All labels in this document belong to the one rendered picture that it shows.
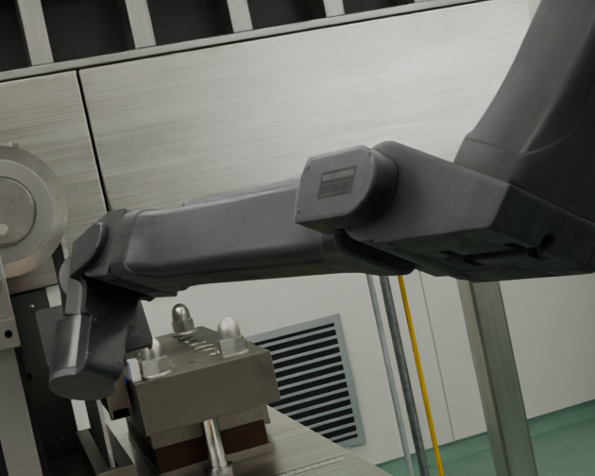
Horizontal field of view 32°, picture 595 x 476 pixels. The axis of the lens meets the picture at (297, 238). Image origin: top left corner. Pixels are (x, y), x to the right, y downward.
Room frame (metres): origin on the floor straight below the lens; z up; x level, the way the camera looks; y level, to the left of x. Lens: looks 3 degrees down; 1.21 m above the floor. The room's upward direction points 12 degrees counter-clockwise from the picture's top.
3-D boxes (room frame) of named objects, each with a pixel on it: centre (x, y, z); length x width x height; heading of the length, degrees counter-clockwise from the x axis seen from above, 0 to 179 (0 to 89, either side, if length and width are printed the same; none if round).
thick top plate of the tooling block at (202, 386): (1.37, 0.19, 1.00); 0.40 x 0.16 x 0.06; 16
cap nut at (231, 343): (1.23, 0.10, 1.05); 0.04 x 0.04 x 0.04
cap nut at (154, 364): (1.19, 0.19, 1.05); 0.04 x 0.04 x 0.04
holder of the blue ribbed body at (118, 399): (1.30, 0.27, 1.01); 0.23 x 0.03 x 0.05; 16
